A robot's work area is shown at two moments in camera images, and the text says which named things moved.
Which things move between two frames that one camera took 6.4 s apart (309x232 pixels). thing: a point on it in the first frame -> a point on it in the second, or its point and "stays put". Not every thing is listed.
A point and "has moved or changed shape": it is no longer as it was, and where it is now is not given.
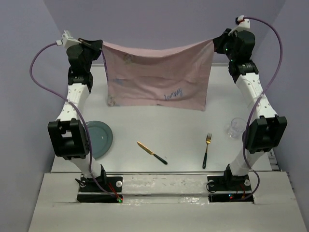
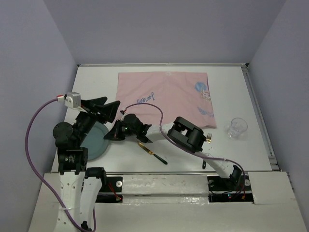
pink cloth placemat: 182,78 has moved or changed shape
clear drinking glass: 237,126 stays put
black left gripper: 94,46 -> 107,110
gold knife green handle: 149,151 stays put
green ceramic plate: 101,137 stays put
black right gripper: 220,40 -> 114,134
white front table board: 166,203 stays put
